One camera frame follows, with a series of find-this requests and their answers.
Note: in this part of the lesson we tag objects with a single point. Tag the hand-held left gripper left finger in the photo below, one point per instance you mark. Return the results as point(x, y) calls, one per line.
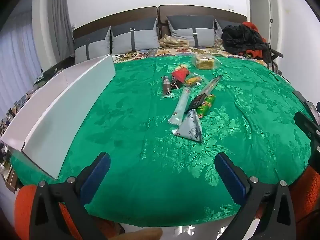
point(96, 177)

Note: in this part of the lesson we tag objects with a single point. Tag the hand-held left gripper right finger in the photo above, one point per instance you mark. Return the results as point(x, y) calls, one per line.
point(228, 177)

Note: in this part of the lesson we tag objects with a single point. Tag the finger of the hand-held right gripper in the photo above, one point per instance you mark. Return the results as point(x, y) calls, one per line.
point(306, 125)

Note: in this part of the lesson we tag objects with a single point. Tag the grey triangular snack packet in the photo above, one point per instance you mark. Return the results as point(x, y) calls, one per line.
point(190, 127)

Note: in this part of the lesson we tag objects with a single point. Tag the white cardboard box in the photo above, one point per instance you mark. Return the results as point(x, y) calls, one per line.
point(62, 110)

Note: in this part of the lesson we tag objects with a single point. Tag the green and yellow snack packet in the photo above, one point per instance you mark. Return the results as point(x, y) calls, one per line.
point(206, 105)

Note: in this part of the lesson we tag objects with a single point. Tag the long black snack packet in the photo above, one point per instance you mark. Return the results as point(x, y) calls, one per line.
point(197, 101)

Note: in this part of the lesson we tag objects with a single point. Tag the long pale grey snack packet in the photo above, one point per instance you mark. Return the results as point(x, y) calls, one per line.
point(180, 105)

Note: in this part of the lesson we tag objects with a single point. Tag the yellow snack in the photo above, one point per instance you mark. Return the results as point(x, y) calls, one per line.
point(193, 80)

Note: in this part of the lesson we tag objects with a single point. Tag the small dark snack packet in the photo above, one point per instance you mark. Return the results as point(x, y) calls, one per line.
point(175, 83)

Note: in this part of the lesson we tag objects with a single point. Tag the brown snack bar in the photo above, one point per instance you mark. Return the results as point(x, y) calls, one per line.
point(165, 86)

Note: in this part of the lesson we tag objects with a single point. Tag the red snack packet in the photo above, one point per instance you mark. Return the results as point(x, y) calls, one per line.
point(180, 75)

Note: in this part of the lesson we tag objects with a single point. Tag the bread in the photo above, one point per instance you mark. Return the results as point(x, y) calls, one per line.
point(205, 63)

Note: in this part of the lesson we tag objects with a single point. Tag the cream snack stick packet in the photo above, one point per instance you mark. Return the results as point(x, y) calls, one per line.
point(180, 67)

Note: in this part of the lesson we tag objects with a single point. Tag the phone with lit screen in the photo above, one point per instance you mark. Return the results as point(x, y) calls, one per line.
point(312, 108)

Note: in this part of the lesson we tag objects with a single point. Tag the black phone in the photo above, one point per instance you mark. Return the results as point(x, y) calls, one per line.
point(298, 95)

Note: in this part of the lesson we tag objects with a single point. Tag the green patterned bedspread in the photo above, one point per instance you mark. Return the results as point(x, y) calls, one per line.
point(150, 167)

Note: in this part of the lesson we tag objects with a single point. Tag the thin-framed glasses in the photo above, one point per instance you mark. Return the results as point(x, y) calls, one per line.
point(277, 76)

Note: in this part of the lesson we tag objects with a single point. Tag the black chair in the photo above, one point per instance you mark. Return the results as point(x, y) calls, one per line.
point(273, 53)

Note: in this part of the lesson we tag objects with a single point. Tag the person's orange fleece clothing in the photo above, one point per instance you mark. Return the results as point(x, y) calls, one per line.
point(22, 205)

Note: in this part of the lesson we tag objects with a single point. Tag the brown wooden furniture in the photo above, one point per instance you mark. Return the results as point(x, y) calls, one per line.
point(11, 181)

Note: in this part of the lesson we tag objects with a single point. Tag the black clothes pile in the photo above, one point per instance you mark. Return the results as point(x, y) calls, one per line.
point(240, 38)

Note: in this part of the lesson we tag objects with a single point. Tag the orange fleece garment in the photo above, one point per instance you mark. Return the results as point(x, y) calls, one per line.
point(252, 27)

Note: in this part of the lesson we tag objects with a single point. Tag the clear plastic bag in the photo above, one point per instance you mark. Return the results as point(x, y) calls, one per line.
point(218, 44)

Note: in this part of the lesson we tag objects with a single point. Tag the white door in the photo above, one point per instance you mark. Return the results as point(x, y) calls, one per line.
point(261, 12)

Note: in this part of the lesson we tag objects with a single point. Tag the grey two-tone pillow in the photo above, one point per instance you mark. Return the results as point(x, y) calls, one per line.
point(142, 38)
point(182, 33)
point(87, 47)
point(218, 30)

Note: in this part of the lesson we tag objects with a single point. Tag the white sheer curtain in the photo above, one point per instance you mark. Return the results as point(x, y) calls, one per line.
point(17, 62)

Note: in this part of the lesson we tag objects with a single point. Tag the beige folded cloth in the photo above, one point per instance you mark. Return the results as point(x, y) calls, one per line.
point(173, 42)

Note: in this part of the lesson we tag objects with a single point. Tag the brown padded headboard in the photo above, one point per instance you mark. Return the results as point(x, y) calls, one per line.
point(190, 10)

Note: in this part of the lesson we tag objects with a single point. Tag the grey curtain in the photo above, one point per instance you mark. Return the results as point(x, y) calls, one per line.
point(60, 17)

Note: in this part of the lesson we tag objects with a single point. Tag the white wall switch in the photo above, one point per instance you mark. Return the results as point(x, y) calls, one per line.
point(231, 6)

